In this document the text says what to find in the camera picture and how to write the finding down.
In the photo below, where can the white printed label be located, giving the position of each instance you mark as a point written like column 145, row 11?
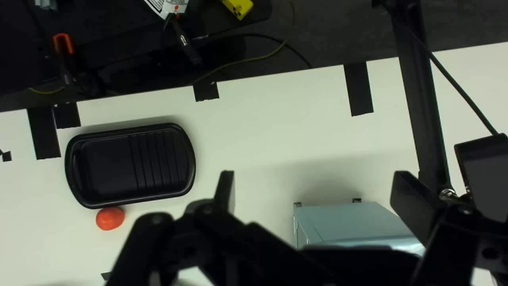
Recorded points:
column 168, row 4

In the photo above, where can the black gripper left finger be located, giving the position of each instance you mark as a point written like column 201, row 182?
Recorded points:
column 160, row 243

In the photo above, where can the black baking tray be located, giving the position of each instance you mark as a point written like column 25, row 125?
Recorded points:
column 130, row 163

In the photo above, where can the long black tape strip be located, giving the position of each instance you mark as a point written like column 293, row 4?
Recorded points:
column 360, row 89
column 44, row 135

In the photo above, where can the black floor stand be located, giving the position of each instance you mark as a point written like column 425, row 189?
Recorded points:
column 133, row 63

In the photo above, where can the yellow plastic object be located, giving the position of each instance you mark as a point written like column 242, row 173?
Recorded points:
column 239, row 6

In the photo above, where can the black camera box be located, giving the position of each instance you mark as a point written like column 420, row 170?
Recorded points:
column 487, row 168

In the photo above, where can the black camera tripod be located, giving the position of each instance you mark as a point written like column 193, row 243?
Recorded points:
column 419, row 95

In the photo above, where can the orange toy fruit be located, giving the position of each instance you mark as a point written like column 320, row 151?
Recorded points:
column 111, row 217

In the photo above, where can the small black tape mark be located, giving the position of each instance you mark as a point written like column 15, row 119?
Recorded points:
column 6, row 155

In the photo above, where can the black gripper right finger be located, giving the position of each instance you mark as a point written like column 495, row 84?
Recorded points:
column 455, row 248

